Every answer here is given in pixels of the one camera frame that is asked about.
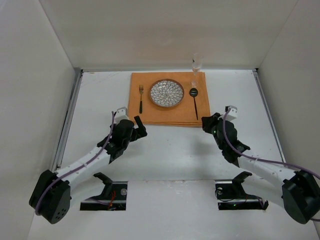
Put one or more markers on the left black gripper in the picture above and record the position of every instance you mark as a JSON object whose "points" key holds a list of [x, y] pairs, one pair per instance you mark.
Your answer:
{"points": [[136, 130]]}

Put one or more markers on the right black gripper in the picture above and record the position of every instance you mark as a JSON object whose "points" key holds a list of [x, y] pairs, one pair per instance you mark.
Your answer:
{"points": [[210, 124]]}

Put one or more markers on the orange cloth napkin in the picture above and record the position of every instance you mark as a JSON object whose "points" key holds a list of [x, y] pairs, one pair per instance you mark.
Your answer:
{"points": [[181, 115]]}

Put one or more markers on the black spoon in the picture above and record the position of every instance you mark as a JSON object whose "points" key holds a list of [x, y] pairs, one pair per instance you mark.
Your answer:
{"points": [[194, 93]]}

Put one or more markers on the gold fork black handle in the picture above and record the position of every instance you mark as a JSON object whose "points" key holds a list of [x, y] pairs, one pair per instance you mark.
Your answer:
{"points": [[141, 91]]}

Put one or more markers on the patterned ceramic plate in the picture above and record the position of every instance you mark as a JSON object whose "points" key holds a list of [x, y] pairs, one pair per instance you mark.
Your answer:
{"points": [[166, 93]]}

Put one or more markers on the clear wine glass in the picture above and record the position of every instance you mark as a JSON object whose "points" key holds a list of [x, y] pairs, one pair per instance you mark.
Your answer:
{"points": [[197, 61]]}

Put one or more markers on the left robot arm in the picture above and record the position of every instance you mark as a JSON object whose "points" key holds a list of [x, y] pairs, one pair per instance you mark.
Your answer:
{"points": [[54, 192]]}

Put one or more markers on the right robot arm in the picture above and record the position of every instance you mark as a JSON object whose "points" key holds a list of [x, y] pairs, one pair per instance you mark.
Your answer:
{"points": [[294, 188]]}

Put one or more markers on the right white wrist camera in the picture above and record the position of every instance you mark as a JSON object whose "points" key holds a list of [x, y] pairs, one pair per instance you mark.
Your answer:
{"points": [[231, 113]]}

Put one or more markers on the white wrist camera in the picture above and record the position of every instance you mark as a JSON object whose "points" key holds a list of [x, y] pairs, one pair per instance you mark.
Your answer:
{"points": [[231, 113], [121, 114]]}

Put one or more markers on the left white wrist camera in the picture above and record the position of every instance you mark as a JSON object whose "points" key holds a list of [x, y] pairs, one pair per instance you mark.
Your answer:
{"points": [[121, 114]]}

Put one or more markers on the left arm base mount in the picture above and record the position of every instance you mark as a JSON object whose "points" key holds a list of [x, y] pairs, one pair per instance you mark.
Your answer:
{"points": [[112, 198]]}

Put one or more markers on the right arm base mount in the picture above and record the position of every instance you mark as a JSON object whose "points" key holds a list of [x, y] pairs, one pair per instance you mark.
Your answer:
{"points": [[240, 197]]}

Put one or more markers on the aluminium table edge rail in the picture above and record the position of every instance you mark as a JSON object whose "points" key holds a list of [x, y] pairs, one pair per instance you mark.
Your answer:
{"points": [[59, 153]]}

